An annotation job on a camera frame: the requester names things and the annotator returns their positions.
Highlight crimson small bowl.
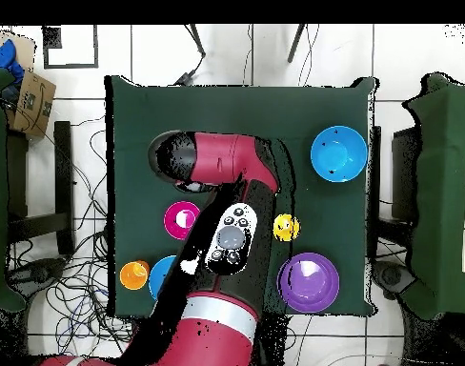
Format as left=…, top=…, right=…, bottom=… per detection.
left=163, top=200, right=202, bottom=241

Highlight yellow cup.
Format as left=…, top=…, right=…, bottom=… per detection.
left=273, top=213, right=302, bottom=243

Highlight large purple bowl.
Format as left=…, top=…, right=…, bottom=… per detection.
left=276, top=252, right=341, bottom=315

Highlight dark green tablecloth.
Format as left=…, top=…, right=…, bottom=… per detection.
left=104, top=74, right=378, bottom=317

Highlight large blue bowl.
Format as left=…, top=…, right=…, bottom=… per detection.
left=310, top=125, right=370, bottom=183
left=148, top=254, right=178, bottom=301

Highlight orange cup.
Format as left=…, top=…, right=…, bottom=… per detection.
left=118, top=259, right=151, bottom=292

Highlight black power adapter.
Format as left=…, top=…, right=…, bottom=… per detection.
left=173, top=71, right=195, bottom=87

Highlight black tripod leg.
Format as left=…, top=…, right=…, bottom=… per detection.
left=184, top=24, right=207, bottom=58
left=286, top=24, right=307, bottom=64

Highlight black equipment box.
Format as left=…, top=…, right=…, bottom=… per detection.
left=391, top=127, right=423, bottom=222

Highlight grey stand base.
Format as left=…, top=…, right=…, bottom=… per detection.
left=371, top=260, right=417, bottom=300

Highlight cardboard box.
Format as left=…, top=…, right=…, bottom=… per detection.
left=6, top=69, right=57, bottom=138

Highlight blue cloth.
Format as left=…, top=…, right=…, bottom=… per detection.
left=0, top=38, right=26, bottom=83

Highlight black cable tangle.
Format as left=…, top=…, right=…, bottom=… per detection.
left=7, top=113, right=142, bottom=366

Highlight black bench frame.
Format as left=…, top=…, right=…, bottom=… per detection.
left=7, top=120, right=75, bottom=256

